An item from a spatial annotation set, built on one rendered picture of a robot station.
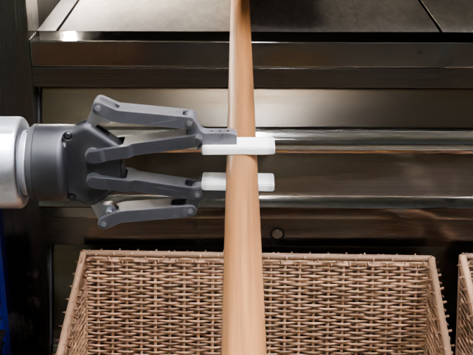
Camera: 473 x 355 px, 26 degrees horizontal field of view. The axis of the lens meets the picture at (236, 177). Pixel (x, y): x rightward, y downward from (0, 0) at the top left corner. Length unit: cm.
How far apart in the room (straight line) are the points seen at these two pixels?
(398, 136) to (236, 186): 31
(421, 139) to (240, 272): 46
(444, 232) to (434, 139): 48
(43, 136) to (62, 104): 60
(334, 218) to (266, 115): 19
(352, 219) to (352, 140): 46
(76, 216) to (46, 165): 65
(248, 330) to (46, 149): 36
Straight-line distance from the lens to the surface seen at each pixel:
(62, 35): 156
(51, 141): 98
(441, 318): 151
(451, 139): 117
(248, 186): 90
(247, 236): 81
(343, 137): 115
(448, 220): 163
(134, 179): 99
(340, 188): 156
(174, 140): 97
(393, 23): 162
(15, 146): 98
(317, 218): 159
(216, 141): 98
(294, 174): 155
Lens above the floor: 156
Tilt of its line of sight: 22 degrees down
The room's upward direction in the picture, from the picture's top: straight up
